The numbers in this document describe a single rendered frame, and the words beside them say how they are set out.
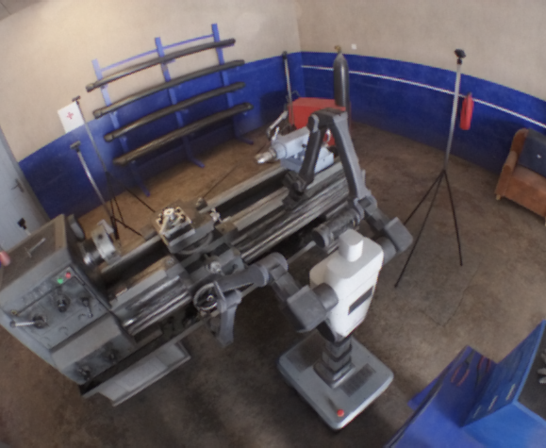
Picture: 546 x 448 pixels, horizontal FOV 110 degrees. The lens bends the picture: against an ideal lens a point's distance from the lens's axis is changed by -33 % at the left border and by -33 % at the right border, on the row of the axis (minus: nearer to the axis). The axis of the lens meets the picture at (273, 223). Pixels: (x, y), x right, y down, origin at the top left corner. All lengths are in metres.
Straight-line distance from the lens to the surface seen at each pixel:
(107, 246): 1.74
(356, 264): 0.90
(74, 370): 1.97
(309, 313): 0.84
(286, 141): 2.16
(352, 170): 1.06
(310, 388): 1.86
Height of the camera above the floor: 2.04
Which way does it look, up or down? 40 degrees down
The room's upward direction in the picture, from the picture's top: 10 degrees counter-clockwise
